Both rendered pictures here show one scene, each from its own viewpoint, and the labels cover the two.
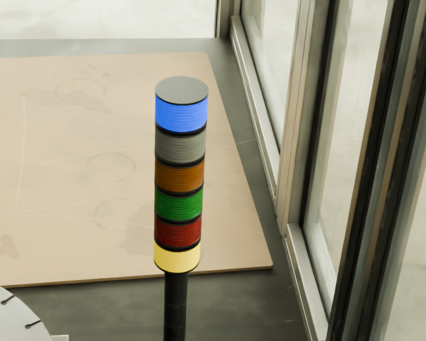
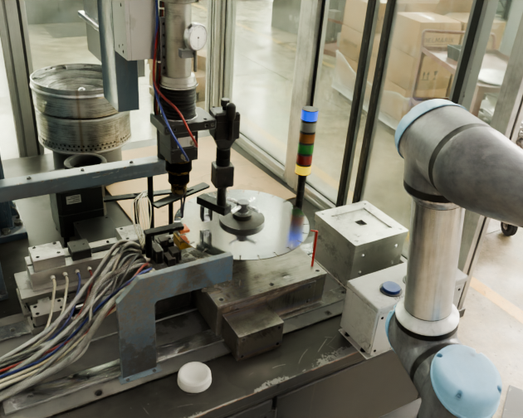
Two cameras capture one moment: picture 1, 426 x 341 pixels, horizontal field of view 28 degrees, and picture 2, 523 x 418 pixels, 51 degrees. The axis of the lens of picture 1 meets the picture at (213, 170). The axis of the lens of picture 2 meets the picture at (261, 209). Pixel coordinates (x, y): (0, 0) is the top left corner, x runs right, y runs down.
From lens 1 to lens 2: 0.97 m
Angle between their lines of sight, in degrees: 21
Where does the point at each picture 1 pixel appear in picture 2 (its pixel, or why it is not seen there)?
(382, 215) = (365, 143)
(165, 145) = (307, 127)
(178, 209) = (310, 150)
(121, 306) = not seen: hidden behind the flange
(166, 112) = (309, 115)
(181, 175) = (311, 137)
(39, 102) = not seen: hidden behind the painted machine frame
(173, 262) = (305, 171)
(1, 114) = not seen: hidden behind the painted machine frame
